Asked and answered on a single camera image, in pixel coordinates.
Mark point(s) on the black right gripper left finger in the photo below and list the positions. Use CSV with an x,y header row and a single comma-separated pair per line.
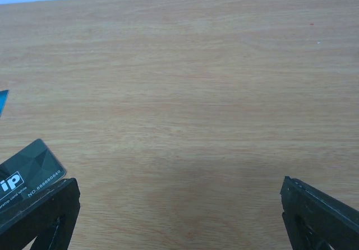
x,y
47,219

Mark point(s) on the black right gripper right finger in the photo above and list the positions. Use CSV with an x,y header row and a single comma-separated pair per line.
x,y
315,220

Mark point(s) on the black VIP card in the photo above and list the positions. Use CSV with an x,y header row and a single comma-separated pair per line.
x,y
27,172

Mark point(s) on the blue card near centre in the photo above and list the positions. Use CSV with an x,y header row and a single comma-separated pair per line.
x,y
3,98

